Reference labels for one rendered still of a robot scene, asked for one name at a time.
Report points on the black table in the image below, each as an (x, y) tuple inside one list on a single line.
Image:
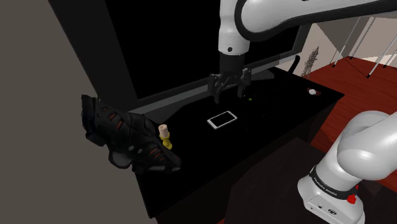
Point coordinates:
[(217, 155)]

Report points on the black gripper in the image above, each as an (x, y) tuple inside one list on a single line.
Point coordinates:
[(231, 64)]

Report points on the white-edged black smartphone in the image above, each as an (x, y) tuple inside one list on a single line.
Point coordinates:
[(222, 119)]

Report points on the black shoe with red slits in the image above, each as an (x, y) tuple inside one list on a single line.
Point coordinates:
[(130, 136)]

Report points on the large black television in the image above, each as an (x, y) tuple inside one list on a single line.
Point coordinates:
[(173, 46)]

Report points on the white-legged frame with black feet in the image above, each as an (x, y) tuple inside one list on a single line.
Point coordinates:
[(377, 63)]

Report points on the cream candle on yellow holder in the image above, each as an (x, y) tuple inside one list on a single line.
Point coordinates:
[(164, 134)]

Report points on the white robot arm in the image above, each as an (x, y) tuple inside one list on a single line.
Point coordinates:
[(356, 155)]

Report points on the small white round object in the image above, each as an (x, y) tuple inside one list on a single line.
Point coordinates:
[(312, 91)]

